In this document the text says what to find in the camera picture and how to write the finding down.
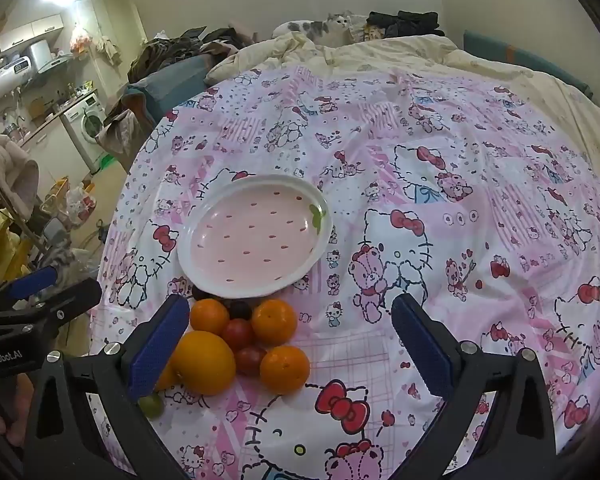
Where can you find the small orange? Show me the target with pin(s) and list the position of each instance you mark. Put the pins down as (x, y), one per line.
(285, 369)
(209, 316)
(274, 322)

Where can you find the green basket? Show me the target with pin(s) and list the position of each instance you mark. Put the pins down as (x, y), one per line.
(108, 162)

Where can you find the white wall cabinets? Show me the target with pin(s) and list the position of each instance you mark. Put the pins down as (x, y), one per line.
(30, 30)

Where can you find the white washing machine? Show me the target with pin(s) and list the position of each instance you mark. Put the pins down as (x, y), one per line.
(87, 127)

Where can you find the white printed plastic bag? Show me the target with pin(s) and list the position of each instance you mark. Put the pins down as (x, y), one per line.
(78, 205)

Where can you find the brown hanging garment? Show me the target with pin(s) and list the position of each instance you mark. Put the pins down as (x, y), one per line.
(122, 132)

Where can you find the cream duvet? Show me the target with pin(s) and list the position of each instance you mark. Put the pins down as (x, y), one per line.
(380, 55)

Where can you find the dark clothes pile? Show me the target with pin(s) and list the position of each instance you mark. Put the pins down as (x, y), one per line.
(402, 22)

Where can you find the pink cartoon printed blanket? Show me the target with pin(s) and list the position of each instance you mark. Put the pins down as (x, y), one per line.
(405, 200)

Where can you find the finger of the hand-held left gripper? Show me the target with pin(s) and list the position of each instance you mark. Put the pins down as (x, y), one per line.
(30, 281)
(75, 297)

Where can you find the large orange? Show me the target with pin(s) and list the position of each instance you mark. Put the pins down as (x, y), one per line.
(203, 367)

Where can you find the kitchen counter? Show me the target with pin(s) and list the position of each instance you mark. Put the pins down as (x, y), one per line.
(50, 115)

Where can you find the mixed clothes heap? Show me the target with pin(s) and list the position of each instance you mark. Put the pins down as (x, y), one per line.
(180, 47)

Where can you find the pink coat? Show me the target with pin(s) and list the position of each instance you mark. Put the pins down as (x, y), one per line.
(5, 165)

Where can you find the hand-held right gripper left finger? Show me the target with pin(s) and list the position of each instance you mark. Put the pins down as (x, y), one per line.
(161, 345)

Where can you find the tall white cabinet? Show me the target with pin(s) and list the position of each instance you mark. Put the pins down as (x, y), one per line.
(107, 15)

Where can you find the grey and white cat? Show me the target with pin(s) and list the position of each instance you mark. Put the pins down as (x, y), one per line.
(325, 26)

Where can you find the dark purple grape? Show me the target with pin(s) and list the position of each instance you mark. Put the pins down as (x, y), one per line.
(240, 309)

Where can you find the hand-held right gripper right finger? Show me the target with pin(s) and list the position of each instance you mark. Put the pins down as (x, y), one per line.
(421, 345)

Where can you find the white oval plate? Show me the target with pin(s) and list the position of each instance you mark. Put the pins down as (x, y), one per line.
(255, 237)

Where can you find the white water heater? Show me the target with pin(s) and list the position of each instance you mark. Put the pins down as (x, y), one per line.
(15, 67)

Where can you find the red cherry tomato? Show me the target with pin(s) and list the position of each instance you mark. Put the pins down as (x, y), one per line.
(237, 334)
(250, 359)

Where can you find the green jujube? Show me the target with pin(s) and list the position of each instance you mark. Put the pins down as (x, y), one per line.
(151, 405)

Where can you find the teal bed headboard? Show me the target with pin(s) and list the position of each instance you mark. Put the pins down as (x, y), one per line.
(520, 60)

